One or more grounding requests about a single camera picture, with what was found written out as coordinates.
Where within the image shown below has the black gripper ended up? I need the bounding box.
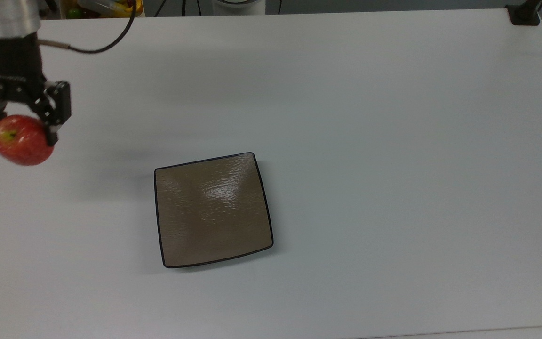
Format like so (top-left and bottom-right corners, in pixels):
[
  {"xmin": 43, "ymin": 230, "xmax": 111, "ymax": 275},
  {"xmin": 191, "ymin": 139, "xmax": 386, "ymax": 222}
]
[{"xmin": 0, "ymin": 33, "xmax": 72, "ymax": 147}]

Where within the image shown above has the red apple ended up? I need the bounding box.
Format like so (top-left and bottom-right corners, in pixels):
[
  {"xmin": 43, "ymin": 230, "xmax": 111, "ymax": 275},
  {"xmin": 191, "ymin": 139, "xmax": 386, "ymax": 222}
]
[{"xmin": 0, "ymin": 114, "xmax": 55, "ymax": 166}]

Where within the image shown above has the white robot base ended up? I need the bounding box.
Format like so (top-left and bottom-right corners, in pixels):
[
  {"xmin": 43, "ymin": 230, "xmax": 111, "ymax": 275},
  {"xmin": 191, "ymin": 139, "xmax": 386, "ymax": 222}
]
[{"xmin": 211, "ymin": 0, "xmax": 267, "ymax": 16}]

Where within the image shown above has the square brown ceramic plate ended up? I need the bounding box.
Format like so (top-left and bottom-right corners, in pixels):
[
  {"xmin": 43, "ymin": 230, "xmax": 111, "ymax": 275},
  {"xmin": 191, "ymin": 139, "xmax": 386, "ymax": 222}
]
[{"xmin": 153, "ymin": 152, "xmax": 274, "ymax": 269}]

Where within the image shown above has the clear box of toy fruit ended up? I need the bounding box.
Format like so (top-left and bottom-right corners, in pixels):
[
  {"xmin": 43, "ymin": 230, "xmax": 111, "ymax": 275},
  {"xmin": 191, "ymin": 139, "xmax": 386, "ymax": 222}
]
[{"xmin": 59, "ymin": 0, "xmax": 144, "ymax": 19}]

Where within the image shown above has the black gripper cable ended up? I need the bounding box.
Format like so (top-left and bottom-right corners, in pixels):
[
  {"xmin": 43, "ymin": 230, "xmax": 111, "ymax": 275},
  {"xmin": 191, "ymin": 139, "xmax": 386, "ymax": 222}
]
[{"xmin": 38, "ymin": 0, "xmax": 138, "ymax": 54}]

